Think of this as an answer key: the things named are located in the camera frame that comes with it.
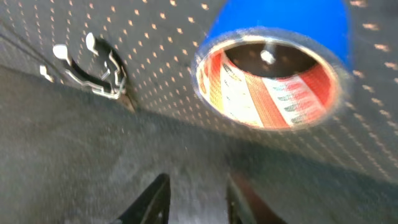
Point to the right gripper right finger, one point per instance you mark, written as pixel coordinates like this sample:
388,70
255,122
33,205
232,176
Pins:
242,208

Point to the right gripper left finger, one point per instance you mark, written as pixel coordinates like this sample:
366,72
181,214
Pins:
152,202

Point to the pliers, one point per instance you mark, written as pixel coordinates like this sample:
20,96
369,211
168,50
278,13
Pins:
90,42

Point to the roll of blue tape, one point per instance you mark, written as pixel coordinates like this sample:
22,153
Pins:
280,15

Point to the black pegboard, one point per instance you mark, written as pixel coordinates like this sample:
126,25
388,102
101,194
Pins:
149,62

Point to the metal hook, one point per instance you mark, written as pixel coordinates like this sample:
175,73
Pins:
102,91
267,57

